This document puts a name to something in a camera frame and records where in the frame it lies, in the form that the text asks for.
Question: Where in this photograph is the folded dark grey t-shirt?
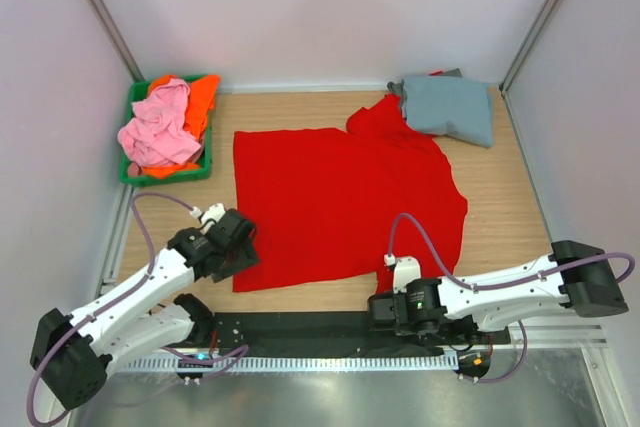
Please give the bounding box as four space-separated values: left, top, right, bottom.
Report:
386 68 462 99

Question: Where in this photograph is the slotted cable duct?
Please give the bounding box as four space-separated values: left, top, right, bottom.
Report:
122 351 458 374

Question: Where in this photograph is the pink t-shirt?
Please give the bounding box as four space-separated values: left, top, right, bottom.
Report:
117 78 201 167

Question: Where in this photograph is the right aluminium corner post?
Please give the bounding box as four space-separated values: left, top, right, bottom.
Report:
499 0 563 96

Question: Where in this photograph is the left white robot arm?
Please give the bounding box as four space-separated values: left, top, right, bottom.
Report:
30 204 259 411

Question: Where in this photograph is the folded grey-blue t-shirt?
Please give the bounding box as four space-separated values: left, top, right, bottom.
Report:
402 75 494 148

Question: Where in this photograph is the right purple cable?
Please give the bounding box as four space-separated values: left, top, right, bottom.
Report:
383 213 636 386

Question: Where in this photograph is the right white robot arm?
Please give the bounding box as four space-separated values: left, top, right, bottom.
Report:
368 240 629 344

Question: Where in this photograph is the orange t-shirt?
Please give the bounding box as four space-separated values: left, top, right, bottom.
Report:
141 75 220 179

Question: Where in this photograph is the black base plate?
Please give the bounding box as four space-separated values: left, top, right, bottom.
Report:
214 311 511 359

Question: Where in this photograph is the purple cable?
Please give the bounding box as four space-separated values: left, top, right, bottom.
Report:
27 191 251 426
383 213 636 386

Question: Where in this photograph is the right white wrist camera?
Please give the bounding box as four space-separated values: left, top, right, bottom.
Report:
384 254 422 294

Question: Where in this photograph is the aluminium corner post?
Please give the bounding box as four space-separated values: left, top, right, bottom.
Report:
499 0 563 96
86 0 144 82

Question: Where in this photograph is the green plastic bin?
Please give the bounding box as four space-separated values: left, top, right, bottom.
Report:
117 74 220 187

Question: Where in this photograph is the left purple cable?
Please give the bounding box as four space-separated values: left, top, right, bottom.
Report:
27 191 251 426

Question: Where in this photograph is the left aluminium corner post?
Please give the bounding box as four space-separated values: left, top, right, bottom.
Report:
86 0 144 82

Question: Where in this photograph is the right aluminium rail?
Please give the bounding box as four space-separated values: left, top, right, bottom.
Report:
509 325 608 349

